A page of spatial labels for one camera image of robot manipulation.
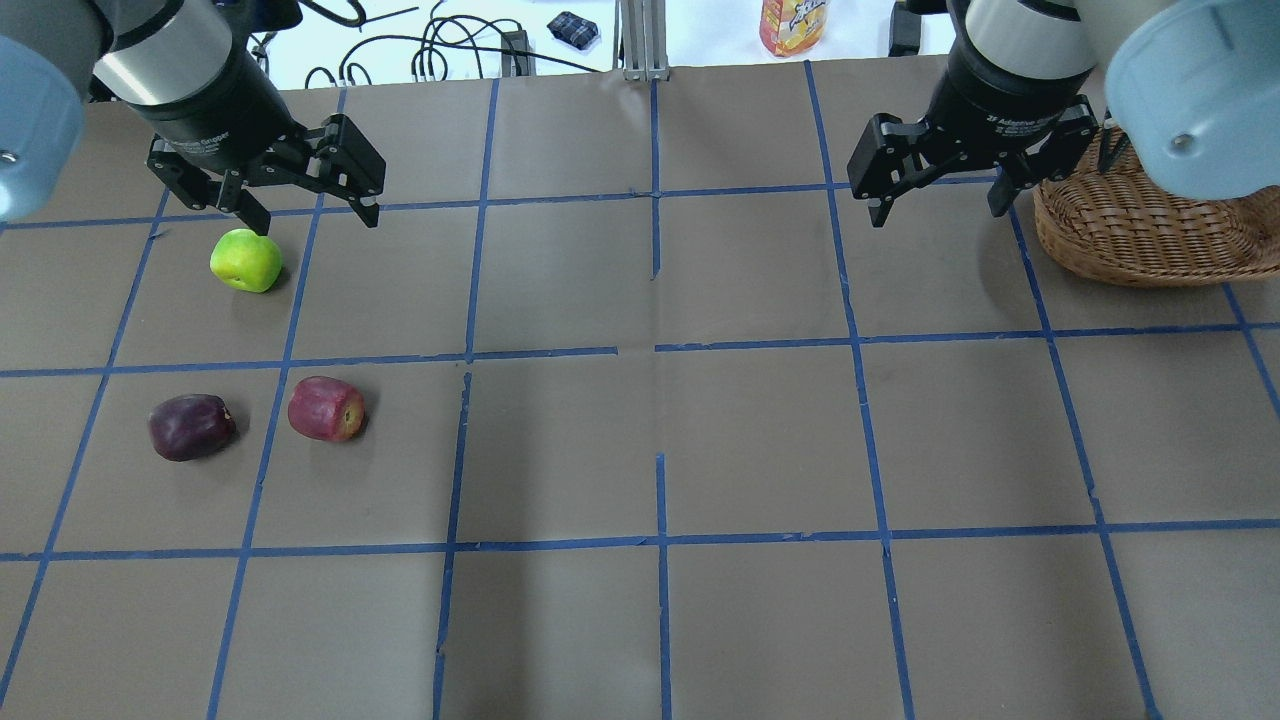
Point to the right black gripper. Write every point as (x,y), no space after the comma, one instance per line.
(1000,92)

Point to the green apple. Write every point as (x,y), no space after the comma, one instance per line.
(246,261)

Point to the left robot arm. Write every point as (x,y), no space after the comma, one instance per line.
(145,53)

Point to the dark purple apple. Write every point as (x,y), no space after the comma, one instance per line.
(189,427)

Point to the dark blue folded cloth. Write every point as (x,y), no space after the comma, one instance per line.
(575,31)

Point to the wicker basket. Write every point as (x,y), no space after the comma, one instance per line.
(1109,222)

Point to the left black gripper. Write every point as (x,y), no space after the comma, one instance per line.
(218,113)

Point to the red apple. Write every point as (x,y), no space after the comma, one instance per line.
(326,409)

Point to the aluminium frame post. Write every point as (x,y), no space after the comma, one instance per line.
(642,40)

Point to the orange drink bottle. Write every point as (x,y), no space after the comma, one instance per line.
(789,28)

